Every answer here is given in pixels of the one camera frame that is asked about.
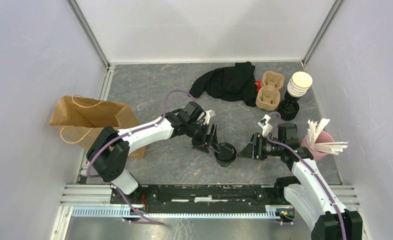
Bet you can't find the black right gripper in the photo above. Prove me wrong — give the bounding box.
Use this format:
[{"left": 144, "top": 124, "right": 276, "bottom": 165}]
[{"left": 235, "top": 132, "right": 284, "bottom": 161}]

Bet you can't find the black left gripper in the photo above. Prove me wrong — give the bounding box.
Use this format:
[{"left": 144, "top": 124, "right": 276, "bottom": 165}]
[{"left": 185, "top": 121, "right": 221, "bottom": 155}]

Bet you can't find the black cup lid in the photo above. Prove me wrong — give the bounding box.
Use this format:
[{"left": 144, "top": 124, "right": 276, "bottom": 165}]
[{"left": 214, "top": 142, "right": 237, "bottom": 159}]

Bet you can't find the stack of black lids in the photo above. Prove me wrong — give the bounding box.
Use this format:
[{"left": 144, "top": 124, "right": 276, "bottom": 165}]
[{"left": 277, "top": 99, "right": 300, "bottom": 121}]

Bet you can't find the stack of white paper cups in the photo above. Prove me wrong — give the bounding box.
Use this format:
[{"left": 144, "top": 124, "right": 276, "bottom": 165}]
[{"left": 284, "top": 71, "right": 313, "bottom": 102}]

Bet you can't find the black paper coffee cup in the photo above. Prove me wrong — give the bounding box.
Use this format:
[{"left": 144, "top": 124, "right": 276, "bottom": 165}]
[{"left": 215, "top": 156, "right": 236, "bottom": 168}]

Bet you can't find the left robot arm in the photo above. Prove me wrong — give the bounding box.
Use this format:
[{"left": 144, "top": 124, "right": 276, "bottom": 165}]
[{"left": 86, "top": 101, "right": 221, "bottom": 204}]

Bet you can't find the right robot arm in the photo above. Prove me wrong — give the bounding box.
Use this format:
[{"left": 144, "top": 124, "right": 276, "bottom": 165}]
[{"left": 238, "top": 120, "right": 363, "bottom": 240}]

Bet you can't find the brown cardboard cup carrier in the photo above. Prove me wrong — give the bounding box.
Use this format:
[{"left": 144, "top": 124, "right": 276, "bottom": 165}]
[{"left": 255, "top": 71, "right": 285, "bottom": 111}]

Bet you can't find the black cloth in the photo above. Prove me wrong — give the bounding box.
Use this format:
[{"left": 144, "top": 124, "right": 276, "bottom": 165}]
[{"left": 189, "top": 61, "right": 258, "bottom": 107}]

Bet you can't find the red small object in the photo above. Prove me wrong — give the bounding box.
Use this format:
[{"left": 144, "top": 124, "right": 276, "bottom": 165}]
[{"left": 255, "top": 80, "right": 262, "bottom": 91}]

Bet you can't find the pink straw holder cup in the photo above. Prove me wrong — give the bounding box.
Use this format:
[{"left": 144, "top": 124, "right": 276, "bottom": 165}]
[{"left": 300, "top": 130, "right": 334, "bottom": 162}]

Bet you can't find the brown paper bag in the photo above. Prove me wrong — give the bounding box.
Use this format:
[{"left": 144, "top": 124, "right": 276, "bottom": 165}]
[{"left": 49, "top": 95, "right": 140, "bottom": 151}]

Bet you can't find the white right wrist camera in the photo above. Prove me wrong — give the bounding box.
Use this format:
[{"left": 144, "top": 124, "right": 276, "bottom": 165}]
[{"left": 257, "top": 114, "right": 273, "bottom": 137}]

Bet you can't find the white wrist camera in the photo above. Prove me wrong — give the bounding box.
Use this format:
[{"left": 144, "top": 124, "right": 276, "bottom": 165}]
[
  {"left": 199, "top": 110, "right": 216, "bottom": 125},
  {"left": 257, "top": 114, "right": 273, "bottom": 137}
]

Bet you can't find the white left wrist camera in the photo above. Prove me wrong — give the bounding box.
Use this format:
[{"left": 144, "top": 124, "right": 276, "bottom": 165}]
[{"left": 199, "top": 110, "right": 216, "bottom": 125}]

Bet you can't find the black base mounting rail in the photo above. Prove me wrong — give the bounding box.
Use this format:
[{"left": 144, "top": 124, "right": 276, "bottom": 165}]
[{"left": 127, "top": 184, "right": 291, "bottom": 215}]

